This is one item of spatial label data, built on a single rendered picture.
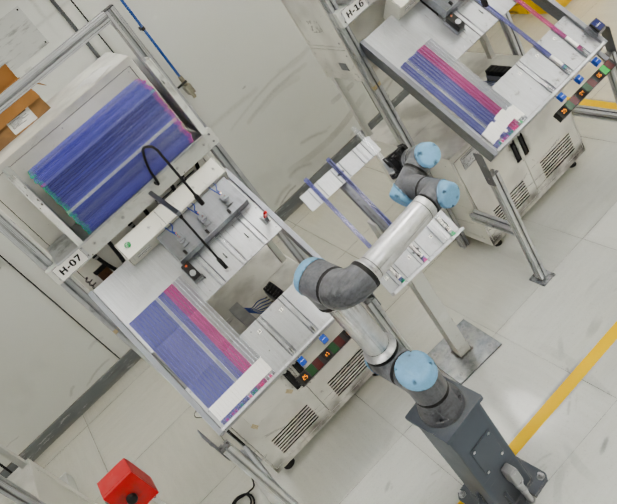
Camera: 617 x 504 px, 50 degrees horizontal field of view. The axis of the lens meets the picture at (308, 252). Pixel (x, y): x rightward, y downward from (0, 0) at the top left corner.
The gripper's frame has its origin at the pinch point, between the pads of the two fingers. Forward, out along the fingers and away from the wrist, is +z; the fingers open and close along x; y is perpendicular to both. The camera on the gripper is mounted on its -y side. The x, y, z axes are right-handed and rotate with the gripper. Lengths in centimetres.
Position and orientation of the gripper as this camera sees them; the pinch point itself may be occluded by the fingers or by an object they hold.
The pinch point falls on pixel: (395, 171)
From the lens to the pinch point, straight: 227.3
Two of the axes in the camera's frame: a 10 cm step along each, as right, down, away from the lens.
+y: -6.5, -7.4, -1.4
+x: -7.3, 6.7, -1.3
